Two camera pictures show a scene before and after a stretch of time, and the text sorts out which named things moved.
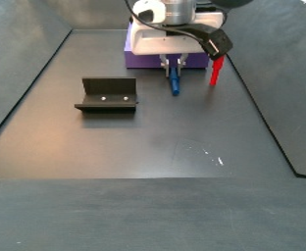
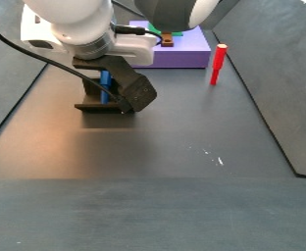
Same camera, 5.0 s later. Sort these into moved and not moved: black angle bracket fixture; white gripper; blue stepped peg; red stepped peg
Moved: blue stepped peg; white gripper
Not moved: red stepped peg; black angle bracket fixture
